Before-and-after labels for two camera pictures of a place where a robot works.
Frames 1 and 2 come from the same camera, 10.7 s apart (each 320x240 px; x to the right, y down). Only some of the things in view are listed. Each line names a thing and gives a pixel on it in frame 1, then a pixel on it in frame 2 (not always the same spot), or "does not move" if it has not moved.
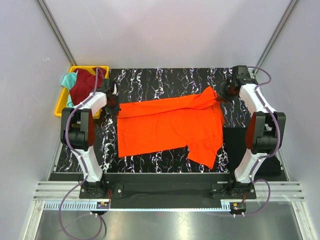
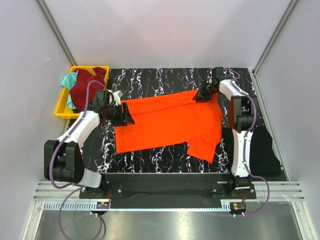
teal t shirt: x=68 y=82 does not move
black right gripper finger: x=218 y=99 → x=197 y=95
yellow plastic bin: x=63 y=101 does not move
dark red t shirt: x=86 y=84 does not move
